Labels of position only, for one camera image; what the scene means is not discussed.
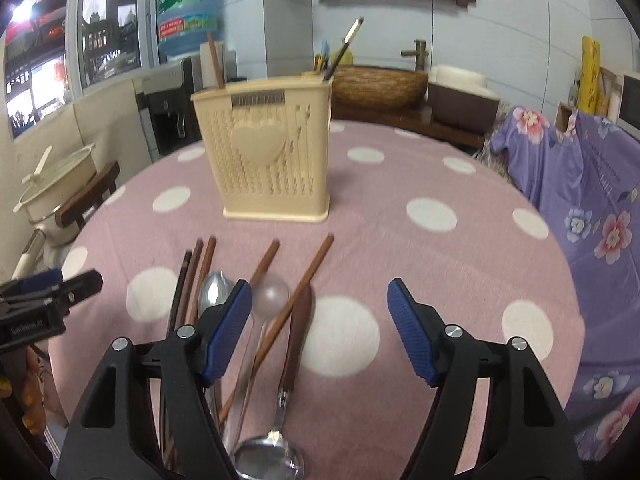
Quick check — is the cream electric pot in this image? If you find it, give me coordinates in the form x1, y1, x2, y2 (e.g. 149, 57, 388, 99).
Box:
14, 144, 98, 247

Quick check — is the dark wooden chopstick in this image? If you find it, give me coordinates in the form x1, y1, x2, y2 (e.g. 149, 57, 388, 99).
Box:
161, 251, 194, 468

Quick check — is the woven wash basin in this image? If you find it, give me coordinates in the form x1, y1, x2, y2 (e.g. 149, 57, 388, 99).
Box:
331, 65, 430, 110

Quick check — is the dark wooden counter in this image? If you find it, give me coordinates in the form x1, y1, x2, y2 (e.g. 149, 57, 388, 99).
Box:
330, 102, 486, 152

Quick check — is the small wooden box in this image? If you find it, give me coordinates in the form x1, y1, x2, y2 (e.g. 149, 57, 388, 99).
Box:
555, 102, 577, 134

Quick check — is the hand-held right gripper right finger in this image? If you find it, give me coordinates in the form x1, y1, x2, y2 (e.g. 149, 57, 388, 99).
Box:
387, 277, 586, 480

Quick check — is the clear glass spoon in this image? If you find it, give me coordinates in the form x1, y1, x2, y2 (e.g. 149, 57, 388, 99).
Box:
222, 272, 291, 456

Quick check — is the brown wooden chopstick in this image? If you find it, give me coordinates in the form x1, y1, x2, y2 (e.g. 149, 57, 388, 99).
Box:
175, 238, 205, 332
219, 233, 335, 423
207, 32, 226, 90
249, 240, 281, 286
187, 235, 217, 325

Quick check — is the brown and white rice cooker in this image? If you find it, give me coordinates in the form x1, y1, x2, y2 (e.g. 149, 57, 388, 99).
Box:
427, 65, 501, 134

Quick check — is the cream cup dispenser tube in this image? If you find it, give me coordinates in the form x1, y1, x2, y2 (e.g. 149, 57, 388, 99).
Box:
200, 40, 227, 90

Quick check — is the cream plastic utensil holder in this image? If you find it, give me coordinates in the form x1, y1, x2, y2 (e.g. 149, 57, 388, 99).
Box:
192, 76, 333, 222

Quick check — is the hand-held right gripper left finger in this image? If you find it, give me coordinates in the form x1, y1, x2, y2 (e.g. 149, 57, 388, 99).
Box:
57, 279, 253, 480

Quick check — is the white microwave oven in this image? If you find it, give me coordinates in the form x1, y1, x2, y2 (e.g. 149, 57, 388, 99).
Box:
617, 72, 640, 139

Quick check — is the orange patterned dark clothing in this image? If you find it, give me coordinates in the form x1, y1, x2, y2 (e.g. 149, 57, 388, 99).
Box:
0, 350, 51, 437

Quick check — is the wooden handled metal ladle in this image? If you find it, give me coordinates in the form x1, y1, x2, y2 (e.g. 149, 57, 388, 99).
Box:
233, 285, 314, 480

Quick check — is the purple floral cloth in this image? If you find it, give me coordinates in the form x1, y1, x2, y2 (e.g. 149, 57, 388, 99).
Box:
489, 105, 640, 463

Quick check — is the dark chopstick with gold tip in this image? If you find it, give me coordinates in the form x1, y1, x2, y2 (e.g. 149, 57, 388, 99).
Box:
322, 17, 365, 82

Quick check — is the metal spoon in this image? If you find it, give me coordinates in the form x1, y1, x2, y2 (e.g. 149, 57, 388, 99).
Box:
197, 271, 237, 436

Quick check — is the white floor appliance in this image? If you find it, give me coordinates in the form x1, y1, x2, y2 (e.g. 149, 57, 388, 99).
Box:
10, 229, 49, 282

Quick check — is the bronze faucet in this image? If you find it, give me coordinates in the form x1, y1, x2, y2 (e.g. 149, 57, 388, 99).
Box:
401, 39, 431, 72

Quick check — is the sliding glass window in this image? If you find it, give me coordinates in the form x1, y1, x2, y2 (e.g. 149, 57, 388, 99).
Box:
0, 0, 157, 142

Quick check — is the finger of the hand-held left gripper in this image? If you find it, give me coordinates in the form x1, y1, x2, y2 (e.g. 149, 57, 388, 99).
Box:
0, 270, 104, 318
0, 269, 64, 297

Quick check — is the blue water bottle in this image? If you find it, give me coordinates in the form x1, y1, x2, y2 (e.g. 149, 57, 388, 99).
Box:
156, 0, 221, 58

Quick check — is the dark wooden chair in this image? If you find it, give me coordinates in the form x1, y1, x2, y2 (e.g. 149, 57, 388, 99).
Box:
54, 161, 122, 231

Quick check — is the pink polka dot tablecloth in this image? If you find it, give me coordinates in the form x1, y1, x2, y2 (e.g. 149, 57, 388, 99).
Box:
47, 119, 586, 480

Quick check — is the grey water dispenser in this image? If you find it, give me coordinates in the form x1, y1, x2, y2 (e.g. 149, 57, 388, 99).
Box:
135, 57, 238, 163

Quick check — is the tall yellow package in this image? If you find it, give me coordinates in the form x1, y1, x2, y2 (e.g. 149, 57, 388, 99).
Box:
580, 36, 602, 116

